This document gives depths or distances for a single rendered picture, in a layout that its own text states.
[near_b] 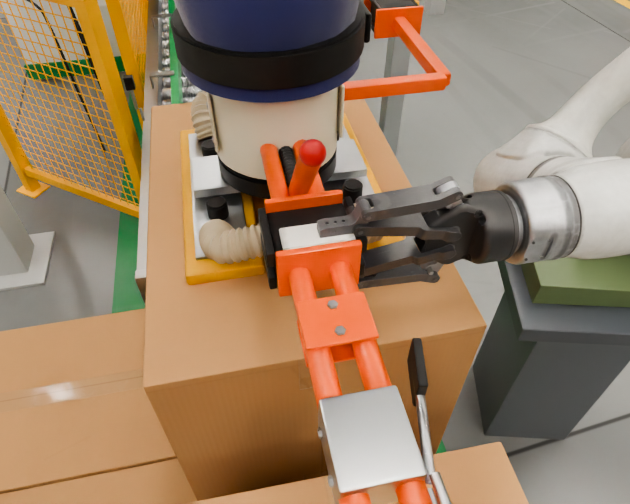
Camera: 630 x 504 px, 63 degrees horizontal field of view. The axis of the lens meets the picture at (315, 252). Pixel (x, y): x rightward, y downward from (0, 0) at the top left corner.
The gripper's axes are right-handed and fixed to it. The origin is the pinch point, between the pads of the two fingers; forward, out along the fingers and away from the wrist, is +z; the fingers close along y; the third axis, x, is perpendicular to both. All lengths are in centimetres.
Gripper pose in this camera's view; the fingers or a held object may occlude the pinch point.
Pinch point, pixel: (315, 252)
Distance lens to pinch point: 51.0
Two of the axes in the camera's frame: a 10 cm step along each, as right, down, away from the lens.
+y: -0.1, 6.9, 7.2
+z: -9.8, 1.4, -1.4
